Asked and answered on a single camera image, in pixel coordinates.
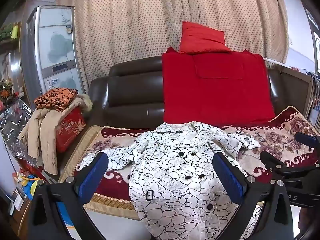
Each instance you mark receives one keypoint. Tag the dark brown leather sofa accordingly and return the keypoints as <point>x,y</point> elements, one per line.
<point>132,92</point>

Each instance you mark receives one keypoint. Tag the clear plastic wrap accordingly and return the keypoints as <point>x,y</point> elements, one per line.
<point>15,130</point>

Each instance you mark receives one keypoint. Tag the green plants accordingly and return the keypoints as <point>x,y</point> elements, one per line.
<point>8,31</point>

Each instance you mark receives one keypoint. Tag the silver refrigerator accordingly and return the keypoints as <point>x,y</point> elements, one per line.
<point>57,42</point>

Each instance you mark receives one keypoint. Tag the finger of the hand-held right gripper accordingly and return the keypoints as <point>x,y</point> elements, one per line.
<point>307,140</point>
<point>271,161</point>

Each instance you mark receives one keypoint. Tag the floral red beige blanket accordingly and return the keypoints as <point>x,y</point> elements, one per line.
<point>282,135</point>

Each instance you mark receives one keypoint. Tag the blue yellow toy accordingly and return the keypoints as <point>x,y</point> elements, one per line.
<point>31,183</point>

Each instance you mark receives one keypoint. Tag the red pillow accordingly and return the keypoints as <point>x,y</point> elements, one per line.
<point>202,40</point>

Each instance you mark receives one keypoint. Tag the beige fur-trimmed coat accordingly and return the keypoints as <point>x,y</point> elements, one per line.
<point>42,132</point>

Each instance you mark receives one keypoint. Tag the red printed box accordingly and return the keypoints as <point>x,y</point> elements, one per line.
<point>70,132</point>

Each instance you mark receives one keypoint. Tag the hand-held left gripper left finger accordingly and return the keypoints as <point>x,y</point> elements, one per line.
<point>93,177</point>

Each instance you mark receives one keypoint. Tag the folded red blanket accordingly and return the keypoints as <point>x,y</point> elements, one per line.
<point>215,90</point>

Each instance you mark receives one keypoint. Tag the white crackle-patterned coat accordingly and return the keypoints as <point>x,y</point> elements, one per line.
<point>175,170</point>

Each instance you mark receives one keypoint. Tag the beige dotted curtain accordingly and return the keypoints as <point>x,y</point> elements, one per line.
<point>137,30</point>

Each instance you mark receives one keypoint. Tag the artificial flower bouquet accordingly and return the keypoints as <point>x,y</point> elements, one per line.
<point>6,90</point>

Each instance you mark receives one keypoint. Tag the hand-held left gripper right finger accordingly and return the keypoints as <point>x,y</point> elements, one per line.
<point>228,180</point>

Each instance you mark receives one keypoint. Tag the orange black patterned cloth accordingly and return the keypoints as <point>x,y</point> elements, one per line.
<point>56,98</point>

